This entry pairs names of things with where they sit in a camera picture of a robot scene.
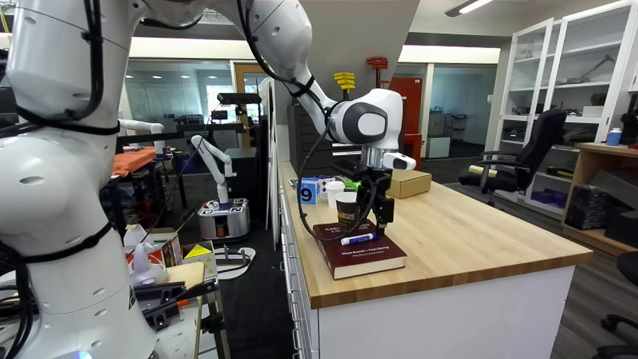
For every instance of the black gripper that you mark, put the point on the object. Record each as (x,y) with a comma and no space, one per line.
(376,179)

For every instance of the blue Expo marker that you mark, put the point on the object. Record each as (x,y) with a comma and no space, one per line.
(358,239)

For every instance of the small white background robot arm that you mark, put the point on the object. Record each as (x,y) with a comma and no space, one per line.
(216,159)

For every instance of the silver robot base box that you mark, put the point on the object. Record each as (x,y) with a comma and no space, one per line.
(222,219)

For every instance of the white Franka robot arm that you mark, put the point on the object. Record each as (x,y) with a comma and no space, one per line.
(53,185)

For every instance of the brown paper coffee cup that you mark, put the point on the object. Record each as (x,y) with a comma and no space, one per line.
(346,209)

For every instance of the green tape roll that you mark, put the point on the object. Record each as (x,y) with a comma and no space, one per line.
(352,183)

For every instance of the flat cardboard box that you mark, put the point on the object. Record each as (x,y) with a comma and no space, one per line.
(411,183)

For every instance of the dark red hardcover book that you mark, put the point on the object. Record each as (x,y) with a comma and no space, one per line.
(362,259)

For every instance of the blue cube with number nine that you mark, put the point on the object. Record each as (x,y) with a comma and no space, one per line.
(308,191)

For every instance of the black drawer cabinet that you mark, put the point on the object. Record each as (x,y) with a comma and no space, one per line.
(310,141)

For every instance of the red tall cabinet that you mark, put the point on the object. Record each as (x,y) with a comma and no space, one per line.
(411,119)

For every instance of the white workbench cabinet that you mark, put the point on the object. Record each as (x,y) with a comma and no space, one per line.
(451,311)

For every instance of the black office chair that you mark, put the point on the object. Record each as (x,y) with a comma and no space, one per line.
(531,155)

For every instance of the yellow block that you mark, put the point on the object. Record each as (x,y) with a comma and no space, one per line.
(198,253)

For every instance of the black storage box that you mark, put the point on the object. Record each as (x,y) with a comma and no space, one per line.
(585,207)

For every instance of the wooden shelf unit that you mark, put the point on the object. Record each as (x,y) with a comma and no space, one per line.
(589,165)

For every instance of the ceiling light strip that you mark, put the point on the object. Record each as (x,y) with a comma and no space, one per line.
(469,6)

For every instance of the black clamp tool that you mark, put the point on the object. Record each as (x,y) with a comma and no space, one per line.
(170,299)

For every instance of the white shelving unit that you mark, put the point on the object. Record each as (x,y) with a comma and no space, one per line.
(565,66)

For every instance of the white spray bottle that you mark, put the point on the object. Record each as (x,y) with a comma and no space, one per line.
(144,265)

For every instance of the orange cloth cover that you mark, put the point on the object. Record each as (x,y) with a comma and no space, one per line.
(132,161)

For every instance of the blue bottle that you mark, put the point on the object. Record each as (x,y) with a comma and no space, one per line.
(615,135)

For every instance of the black rolling chair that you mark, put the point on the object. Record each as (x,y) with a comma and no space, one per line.
(621,325)

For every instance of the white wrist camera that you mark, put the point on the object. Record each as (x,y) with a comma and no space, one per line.
(401,161)

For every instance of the yellow wall sign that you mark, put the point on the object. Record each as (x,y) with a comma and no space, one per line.
(346,80)

